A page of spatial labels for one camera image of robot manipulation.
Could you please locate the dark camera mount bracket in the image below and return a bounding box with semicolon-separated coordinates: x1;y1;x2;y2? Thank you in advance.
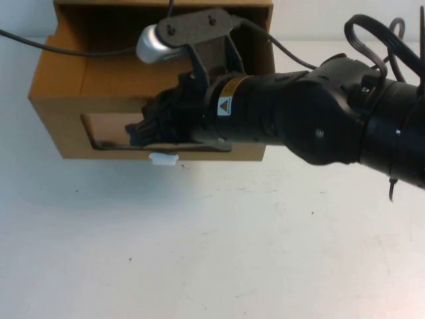
155;9;248;153

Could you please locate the brown cardboard shoe box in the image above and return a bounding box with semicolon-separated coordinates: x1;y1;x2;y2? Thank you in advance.
27;0;277;163

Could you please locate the black zip tie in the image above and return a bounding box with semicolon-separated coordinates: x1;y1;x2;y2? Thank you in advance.
387;177;398;203

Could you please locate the small white plastic piece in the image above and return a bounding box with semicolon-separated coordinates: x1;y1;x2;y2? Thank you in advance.
149;152;181;167

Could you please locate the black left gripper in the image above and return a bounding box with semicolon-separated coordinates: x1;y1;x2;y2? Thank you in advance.
125;70;214;148

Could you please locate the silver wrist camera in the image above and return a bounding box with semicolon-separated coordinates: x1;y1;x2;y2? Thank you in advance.
135;24;187;64

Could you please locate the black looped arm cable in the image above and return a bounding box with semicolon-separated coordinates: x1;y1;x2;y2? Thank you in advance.
386;17;425;84

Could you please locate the black flat ribbon cable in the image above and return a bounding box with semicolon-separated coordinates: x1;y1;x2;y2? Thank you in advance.
343;13;421;80

